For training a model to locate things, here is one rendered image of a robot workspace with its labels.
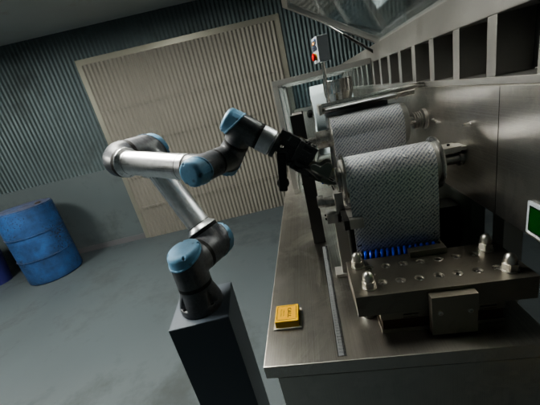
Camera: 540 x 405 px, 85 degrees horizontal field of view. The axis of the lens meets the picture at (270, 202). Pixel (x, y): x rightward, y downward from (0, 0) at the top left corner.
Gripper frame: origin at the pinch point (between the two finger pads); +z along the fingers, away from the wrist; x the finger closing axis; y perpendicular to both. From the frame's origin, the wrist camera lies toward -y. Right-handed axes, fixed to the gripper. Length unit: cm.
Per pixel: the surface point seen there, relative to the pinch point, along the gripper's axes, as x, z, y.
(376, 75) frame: 96, 13, 44
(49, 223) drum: 216, -215, -255
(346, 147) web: 19.7, 3.0, 9.4
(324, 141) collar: 23.9, -4.2, 7.2
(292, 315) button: -15.4, 7.8, -36.2
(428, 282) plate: -21.5, 28.0, -5.4
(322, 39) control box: 54, -21, 39
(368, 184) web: -4.2, 8.2, 5.6
